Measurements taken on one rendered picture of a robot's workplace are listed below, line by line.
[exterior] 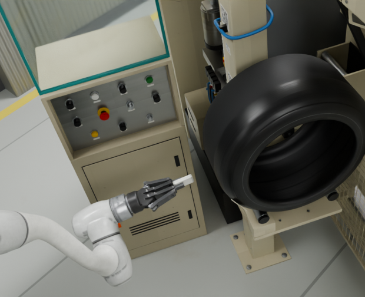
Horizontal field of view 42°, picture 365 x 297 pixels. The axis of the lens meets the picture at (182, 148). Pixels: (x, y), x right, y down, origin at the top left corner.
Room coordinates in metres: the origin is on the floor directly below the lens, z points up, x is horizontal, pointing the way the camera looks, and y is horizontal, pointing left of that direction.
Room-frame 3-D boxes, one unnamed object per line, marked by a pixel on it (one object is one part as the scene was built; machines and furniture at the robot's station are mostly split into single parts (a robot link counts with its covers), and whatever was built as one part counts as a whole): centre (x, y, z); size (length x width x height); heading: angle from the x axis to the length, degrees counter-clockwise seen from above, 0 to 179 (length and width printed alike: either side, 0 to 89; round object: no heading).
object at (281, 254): (1.47, -0.31, 0.01); 0.27 x 0.27 x 0.02; 7
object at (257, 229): (1.21, -0.22, 0.84); 0.36 x 0.09 x 0.06; 7
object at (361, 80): (1.49, -0.71, 1.05); 0.20 x 0.15 x 0.30; 7
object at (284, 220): (1.22, -0.36, 0.80); 0.37 x 0.36 x 0.02; 97
